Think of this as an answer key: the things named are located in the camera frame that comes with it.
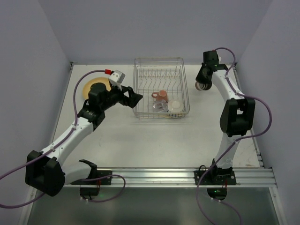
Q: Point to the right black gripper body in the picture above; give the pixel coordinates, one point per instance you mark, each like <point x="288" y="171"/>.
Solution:
<point x="203" y="78"/>

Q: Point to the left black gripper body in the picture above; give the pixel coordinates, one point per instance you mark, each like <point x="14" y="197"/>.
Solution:
<point x="125" y="96"/>

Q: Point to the white brown mug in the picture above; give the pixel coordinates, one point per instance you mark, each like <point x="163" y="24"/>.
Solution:
<point x="200" y="86"/>

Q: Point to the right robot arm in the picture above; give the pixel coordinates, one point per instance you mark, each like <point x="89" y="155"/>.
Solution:
<point x="238" y="112"/>

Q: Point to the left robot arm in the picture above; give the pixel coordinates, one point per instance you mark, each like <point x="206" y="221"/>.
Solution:
<point x="45" y="170"/>

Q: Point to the clear glass cup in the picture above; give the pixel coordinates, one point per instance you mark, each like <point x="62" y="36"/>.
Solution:
<point x="160" y="106"/>

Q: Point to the pink dotted mug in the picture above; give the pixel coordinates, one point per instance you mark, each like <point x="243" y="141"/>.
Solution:
<point x="160" y="95"/>

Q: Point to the white blue striped bowl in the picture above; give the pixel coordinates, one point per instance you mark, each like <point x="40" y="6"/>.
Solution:
<point x="175" y="106"/>

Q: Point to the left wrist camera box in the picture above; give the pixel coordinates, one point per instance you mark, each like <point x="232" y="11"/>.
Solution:
<point x="116" y="78"/>

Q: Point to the wire dish rack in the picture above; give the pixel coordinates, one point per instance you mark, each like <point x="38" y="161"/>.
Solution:
<point x="163" y="84"/>

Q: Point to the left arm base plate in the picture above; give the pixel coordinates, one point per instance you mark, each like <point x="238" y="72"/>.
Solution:
<point x="90" y="189"/>

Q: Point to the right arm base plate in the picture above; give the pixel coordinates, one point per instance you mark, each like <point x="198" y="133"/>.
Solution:
<point x="218" y="177"/>

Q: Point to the aluminium mounting rail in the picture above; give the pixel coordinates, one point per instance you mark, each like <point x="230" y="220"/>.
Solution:
<point x="184" y="177"/>

